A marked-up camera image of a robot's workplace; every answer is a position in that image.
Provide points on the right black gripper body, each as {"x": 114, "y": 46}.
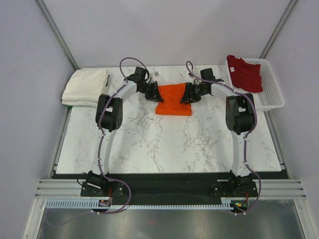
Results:
{"x": 197, "y": 91}

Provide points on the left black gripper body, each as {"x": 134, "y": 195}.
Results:
{"x": 149, "y": 89}

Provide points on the orange t shirt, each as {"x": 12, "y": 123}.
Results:
{"x": 171, "y": 105}

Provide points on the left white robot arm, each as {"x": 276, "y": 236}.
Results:
{"x": 109, "y": 113}

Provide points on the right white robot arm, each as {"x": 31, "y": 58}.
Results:
{"x": 241, "y": 120}

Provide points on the red t shirt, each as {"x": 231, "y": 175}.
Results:
{"x": 244, "y": 75}

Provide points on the folded white t shirt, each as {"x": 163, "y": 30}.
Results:
{"x": 85, "y": 86}

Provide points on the white plastic basket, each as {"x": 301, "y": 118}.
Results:
{"x": 271, "y": 96}

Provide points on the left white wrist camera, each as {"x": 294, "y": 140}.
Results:
{"x": 156, "y": 74}

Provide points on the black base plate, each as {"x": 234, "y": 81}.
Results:
{"x": 96, "y": 180}

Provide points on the white slotted cable duct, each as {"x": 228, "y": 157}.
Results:
{"x": 107, "y": 204}

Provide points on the aluminium rail frame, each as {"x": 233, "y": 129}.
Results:
{"x": 70, "y": 189}

